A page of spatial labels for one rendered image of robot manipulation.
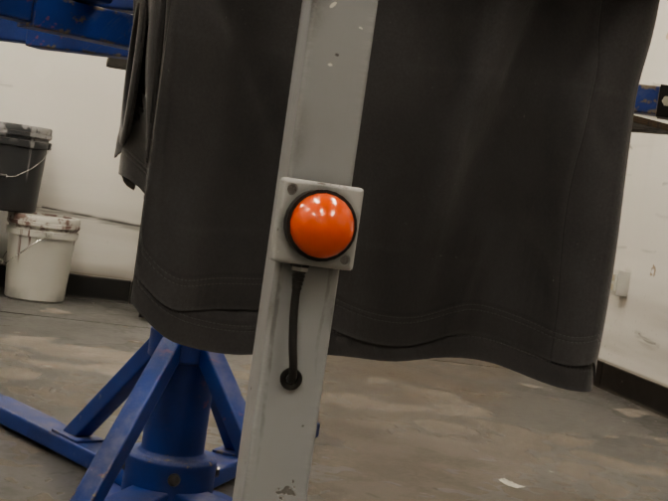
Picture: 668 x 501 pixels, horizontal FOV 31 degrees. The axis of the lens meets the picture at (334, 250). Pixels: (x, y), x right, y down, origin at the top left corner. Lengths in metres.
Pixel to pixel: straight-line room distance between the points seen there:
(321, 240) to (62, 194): 4.97
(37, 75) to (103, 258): 0.89
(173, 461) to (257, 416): 1.62
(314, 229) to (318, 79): 0.10
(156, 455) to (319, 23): 1.72
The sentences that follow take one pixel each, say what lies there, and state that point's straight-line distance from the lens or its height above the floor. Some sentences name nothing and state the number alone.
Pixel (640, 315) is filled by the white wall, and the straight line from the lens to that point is 4.92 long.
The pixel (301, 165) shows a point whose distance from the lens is 0.71.
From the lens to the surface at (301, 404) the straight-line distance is 0.73.
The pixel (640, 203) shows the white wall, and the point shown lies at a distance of 5.04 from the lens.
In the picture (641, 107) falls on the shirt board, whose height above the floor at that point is 0.88.
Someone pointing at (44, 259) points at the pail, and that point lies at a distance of 5.29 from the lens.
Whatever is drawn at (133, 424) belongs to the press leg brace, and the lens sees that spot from 2.19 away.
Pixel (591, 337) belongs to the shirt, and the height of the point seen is 0.57.
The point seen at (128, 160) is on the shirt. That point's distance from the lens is 1.07.
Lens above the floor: 0.67
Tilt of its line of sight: 3 degrees down
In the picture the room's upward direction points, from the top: 8 degrees clockwise
